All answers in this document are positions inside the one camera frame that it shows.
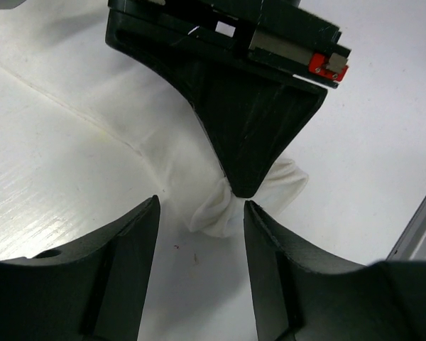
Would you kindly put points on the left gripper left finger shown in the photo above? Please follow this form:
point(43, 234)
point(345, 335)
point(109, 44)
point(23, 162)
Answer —
point(92, 288)

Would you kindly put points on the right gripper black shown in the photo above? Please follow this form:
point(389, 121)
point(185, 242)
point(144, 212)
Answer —
point(249, 117)

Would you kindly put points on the white sock pair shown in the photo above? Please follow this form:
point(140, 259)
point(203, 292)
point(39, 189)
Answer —
point(141, 110)

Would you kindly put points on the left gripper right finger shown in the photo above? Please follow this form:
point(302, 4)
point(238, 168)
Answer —
point(302, 292)

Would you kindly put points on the aluminium rail frame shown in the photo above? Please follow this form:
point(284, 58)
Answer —
point(412, 243)

